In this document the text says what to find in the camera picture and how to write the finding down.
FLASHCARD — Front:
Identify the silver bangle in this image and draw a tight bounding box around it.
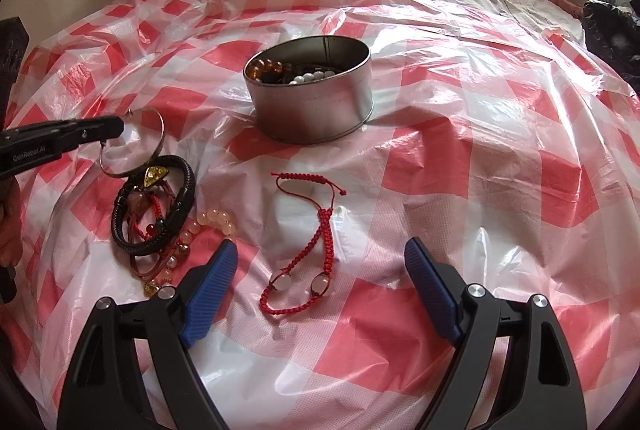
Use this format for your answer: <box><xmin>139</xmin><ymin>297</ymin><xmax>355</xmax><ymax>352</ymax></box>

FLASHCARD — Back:
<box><xmin>99</xmin><ymin>106</ymin><xmax>166</xmax><ymax>178</ymax></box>

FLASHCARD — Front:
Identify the red braided cord bracelet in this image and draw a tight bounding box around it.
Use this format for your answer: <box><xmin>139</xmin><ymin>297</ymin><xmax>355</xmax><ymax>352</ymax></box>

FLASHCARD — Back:
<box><xmin>258</xmin><ymin>170</ymin><xmax>348</xmax><ymax>317</ymax></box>

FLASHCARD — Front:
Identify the left hand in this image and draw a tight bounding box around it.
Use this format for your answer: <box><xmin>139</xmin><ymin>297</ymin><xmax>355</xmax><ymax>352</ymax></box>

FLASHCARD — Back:
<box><xmin>0</xmin><ymin>178</ymin><xmax>23</xmax><ymax>268</ymax></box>

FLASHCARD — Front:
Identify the yellow triangular pendant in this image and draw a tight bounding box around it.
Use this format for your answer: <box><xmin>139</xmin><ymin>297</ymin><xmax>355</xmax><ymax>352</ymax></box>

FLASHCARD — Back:
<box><xmin>143</xmin><ymin>166</ymin><xmax>169</xmax><ymax>189</ymax></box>

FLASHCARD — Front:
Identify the red white checkered plastic sheet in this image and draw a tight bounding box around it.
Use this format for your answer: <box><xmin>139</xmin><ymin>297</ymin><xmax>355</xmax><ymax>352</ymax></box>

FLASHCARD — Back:
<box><xmin>8</xmin><ymin>0</ymin><xmax>639</xmax><ymax>429</ymax></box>

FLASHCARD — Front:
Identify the round silver metal tin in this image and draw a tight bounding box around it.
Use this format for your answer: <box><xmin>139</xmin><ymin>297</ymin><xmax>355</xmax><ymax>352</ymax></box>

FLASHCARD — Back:
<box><xmin>243</xmin><ymin>35</ymin><xmax>374</xmax><ymax>144</ymax></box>

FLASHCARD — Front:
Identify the black clothes pile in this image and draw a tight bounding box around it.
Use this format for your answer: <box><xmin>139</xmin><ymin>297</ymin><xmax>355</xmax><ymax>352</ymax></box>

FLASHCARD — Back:
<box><xmin>582</xmin><ymin>0</ymin><xmax>639</xmax><ymax>94</ymax></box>

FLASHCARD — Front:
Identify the black leather braided bracelet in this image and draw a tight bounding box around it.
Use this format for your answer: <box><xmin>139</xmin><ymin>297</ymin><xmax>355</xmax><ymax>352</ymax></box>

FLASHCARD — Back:
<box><xmin>109</xmin><ymin>154</ymin><xmax>198</xmax><ymax>257</ymax></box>

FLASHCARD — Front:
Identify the pink bead bracelet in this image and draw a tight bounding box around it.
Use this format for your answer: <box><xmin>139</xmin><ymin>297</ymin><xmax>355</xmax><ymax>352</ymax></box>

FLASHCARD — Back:
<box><xmin>142</xmin><ymin>208</ymin><xmax>238</xmax><ymax>298</ymax></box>

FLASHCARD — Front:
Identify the amber bead bracelet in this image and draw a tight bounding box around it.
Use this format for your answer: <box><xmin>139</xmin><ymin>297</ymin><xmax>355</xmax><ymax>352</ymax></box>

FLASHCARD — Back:
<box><xmin>247</xmin><ymin>56</ymin><xmax>296</xmax><ymax>85</ymax></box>

